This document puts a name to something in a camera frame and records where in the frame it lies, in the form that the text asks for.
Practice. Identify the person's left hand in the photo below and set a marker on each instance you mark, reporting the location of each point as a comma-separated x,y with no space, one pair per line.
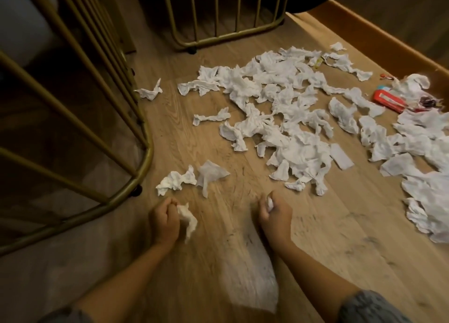
164,223

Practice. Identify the person's right hand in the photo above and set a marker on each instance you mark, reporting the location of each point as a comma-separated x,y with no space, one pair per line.
279,221

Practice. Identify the person's left fingers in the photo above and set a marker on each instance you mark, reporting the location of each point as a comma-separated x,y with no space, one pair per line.
171,205

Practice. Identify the person's right fingers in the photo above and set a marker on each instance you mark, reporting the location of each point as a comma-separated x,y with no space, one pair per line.
267,202

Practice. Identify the small white tissue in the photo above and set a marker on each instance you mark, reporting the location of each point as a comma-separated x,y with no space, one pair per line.
270,204

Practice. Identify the person's right forearm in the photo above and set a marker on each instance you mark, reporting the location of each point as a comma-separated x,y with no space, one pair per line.
310,277

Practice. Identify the person's left forearm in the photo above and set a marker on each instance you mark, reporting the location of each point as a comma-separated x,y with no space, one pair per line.
122,280

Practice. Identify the translucent white sheet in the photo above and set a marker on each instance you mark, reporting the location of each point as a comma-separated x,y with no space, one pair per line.
250,273

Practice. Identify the pile of white tissues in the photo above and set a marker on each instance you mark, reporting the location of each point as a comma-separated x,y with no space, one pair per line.
298,123

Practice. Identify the green yellow wrapper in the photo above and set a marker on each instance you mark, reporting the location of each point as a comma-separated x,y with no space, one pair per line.
317,62

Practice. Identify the grey right sleeve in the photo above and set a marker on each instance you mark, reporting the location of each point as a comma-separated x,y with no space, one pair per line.
371,307

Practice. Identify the red flat packet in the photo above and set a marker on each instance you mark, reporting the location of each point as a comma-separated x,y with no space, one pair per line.
387,100

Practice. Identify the small red clip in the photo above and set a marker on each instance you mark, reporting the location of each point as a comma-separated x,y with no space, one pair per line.
386,76

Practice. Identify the dark red small item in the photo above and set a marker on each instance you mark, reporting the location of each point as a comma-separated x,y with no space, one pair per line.
426,102

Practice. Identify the white cushion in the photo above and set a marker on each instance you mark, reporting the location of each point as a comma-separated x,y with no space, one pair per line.
21,21

